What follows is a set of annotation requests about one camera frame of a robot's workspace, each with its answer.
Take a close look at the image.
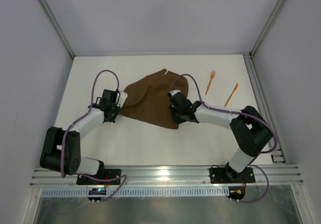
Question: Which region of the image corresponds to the right controller board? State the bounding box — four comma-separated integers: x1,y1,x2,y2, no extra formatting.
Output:
227,188,245,203

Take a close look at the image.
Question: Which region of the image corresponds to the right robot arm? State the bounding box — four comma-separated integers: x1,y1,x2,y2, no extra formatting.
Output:
168,90,273,184

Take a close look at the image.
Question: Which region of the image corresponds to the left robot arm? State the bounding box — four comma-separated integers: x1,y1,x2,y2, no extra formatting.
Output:
40,89,128,181

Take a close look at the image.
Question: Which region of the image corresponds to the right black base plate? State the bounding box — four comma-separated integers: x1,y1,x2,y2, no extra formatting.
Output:
209,165,256,184

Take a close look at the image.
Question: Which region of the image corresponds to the aluminium frame post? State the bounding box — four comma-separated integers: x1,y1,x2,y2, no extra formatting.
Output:
37,0,75,59
249,0,298,58

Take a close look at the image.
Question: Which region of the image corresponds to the front aluminium rail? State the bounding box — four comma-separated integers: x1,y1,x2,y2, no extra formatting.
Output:
30,164,303,187

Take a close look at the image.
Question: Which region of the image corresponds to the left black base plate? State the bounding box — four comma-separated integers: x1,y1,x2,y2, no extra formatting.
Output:
76,169,121,185

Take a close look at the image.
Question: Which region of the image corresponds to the left aluminium frame post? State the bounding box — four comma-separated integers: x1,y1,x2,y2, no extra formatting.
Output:
37,0,75,59

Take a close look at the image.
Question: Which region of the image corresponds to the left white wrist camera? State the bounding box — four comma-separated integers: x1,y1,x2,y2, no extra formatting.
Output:
117,91,128,108

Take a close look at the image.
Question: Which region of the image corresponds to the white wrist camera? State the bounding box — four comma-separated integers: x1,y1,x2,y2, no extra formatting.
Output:
167,89,182,98
117,91,128,108

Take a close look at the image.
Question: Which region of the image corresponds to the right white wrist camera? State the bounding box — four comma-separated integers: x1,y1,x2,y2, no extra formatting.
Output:
167,89,182,98

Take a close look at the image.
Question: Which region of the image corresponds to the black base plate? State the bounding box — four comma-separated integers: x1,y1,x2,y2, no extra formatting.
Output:
76,169,121,185
209,165,256,184

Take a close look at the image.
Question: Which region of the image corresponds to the right aluminium frame post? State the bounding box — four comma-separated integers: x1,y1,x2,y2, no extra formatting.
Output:
249,0,298,58

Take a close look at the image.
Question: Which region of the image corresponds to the left controller board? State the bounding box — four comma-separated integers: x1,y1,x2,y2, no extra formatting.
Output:
87,187,107,203

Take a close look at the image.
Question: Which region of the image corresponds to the slotted cable duct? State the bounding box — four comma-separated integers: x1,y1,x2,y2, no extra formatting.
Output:
41,186,229,198

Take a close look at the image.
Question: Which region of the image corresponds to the controller board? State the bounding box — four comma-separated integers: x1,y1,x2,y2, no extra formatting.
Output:
87,187,107,203
227,188,245,203

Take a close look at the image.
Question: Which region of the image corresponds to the brown cloth napkin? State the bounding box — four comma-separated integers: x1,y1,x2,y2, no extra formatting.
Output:
120,69,189,130

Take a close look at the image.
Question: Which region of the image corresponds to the orange plastic knife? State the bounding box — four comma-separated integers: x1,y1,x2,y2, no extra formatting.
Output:
224,83,238,107

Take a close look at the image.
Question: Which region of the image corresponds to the aluminium rail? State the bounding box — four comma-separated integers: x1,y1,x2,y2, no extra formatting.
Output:
30,164,303,187
243,53,287,165

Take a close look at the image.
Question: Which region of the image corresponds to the right side aluminium rail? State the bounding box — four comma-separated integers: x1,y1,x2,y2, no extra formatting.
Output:
243,53,287,165

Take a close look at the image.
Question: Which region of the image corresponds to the orange plastic fork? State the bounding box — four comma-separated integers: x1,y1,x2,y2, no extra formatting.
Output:
205,70,216,95

